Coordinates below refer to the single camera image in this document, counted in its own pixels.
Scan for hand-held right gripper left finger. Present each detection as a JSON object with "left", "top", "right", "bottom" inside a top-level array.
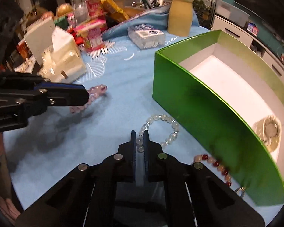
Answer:
[{"left": 15, "top": 130, "right": 136, "bottom": 227}]

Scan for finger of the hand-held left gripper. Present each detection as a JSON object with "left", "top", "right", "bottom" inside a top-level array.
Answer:
[
  {"left": 0, "top": 84, "right": 90, "bottom": 133},
  {"left": 0, "top": 72, "right": 87, "bottom": 91}
]

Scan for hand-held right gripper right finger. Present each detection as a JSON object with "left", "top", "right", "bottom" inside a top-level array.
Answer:
[{"left": 143, "top": 131, "right": 267, "bottom": 227}]

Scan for pink bead bracelet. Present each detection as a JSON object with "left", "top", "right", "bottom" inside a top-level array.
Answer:
[{"left": 70, "top": 84, "right": 108, "bottom": 114}]

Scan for clear bead bracelet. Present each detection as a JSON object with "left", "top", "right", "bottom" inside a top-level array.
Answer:
[{"left": 136, "top": 114, "right": 180, "bottom": 153}]

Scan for red orange bead bracelet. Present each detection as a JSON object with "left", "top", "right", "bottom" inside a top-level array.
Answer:
[{"left": 192, "top": 154, "right": 233, "bottom": 187}]

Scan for green cardboard box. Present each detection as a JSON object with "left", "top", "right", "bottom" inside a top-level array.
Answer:
[{"left": 152, "top": 30, "right": 284, "bottom": 206}]

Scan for silver ring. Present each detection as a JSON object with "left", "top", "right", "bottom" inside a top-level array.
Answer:
[{"left": 235, "top": 186, "right": 248, "bottom": 198}]

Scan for cream tissue pack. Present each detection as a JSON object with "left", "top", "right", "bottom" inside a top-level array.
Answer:
[{"left": 41, "top": 26, "right": 87, "bottom": 83}]

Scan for white paper box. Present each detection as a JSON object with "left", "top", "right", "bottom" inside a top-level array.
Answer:
[{"left": 24, "top": 18, "right": 56, "bottom": 67}]

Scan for blue floral tablecloth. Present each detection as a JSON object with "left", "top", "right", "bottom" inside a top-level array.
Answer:
[{"left": 2, "top": 26, "right": 284, "bottom": 220}]

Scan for pink snack box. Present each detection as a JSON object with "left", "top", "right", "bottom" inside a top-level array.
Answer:
[
  {"left": 77, "top": 20, "right": 107, "bottom": 52},
  {"left": 86, "top": 0, "right": 102, "bottom": 18}
]

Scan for blue satin cloth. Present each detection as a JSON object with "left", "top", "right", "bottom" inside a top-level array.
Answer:
[{"left": 102, "top": 5, "right": 171, "bottom": 40}]

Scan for yellow snack bag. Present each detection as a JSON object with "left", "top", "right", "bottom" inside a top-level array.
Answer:
[{"left": 102, "top": 0, "right": 130, "bottom": 20}]

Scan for clear plastic card box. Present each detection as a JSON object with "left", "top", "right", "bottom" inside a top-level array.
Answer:
[{"left": 127, "top": 24, "right": 166, "bottom": 50}]

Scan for cream wrist watch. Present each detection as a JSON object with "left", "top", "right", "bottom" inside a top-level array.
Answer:
[{"left": 252, "top": 115, "right": 282, "bottom": 153}]

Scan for white TV cabinet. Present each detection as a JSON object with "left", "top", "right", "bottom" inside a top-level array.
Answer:
[{"left": 213, "top": 5, "right": 284, "bottom": 86}]

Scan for small red blue sign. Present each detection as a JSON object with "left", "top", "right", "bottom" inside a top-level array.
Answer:
[{"left": 247, "top": 22, "right": 258, "bottom": 35}]

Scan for clear storage box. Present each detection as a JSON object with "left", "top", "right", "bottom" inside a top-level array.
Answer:
[{"left": 214, "top": 0, "right": 250, "bottom": 27}]

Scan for yellow bottle with red handle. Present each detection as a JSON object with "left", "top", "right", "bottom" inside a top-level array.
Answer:
[{"left": 167, "top": 0, "right": 197, "bottom": 37}]

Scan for green plants in wire cage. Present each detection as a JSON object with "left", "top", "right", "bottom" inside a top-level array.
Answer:
[{"left": 193, "top": 0, "right": 215, "bottom": 27}]

